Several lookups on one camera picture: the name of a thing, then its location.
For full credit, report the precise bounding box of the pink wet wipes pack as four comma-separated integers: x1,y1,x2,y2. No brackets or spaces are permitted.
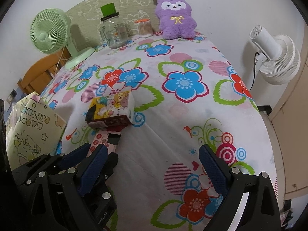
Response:
87,130,122,157

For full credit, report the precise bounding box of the cartoon tissue box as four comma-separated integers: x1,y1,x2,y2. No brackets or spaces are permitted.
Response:
85,90,135,131

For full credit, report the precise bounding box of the yellow fabric storage box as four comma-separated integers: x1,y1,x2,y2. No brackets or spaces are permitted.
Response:
6,92,66,170

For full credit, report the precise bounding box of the wooden chair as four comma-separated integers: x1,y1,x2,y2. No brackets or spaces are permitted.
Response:
17,48,71,94

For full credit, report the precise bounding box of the green desk fan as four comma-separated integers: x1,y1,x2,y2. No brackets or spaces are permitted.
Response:
30,8,95,69

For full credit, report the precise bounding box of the floral tablecloth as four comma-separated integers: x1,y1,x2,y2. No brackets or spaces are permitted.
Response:
41,33,277,230

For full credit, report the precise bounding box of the white desk fan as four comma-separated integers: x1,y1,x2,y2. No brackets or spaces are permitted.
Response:
249,25,301,85

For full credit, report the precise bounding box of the glass jar with green lid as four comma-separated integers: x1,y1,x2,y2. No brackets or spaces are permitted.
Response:
100,3,129,49

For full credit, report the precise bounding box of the cotton swab container orange lid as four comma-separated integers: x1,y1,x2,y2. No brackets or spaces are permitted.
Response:
134,18,153,38

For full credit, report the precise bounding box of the green patterned cardboard panel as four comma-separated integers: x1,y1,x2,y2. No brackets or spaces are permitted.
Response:
66,0,159,50

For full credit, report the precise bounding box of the purple plush bunny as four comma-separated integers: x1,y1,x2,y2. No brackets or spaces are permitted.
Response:
155,0,197,40

